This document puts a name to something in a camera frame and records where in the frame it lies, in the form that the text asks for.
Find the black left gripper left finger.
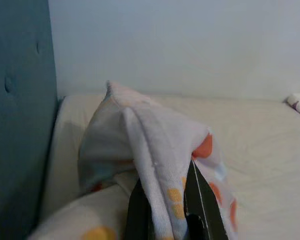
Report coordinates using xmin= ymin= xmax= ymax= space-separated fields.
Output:
xmin=124 ymin=176 xmax=157 ymax=240

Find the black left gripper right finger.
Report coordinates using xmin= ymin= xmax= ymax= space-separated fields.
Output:
xmin=182 ymin=159 xmax=228 ymax=240

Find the pink dotted pillow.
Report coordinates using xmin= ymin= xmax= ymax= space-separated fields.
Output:
xmin=27 ymin=79 xmax=239 ymax=240

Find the cream sheet bed mattress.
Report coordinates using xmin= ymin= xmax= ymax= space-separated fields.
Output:
xmin=39 ymin=93 xmax=300 ymax=240

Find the blue tufted headboard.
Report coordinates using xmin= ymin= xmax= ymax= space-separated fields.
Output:
xmin=0 ymin=0 xmax=59 ymax=240

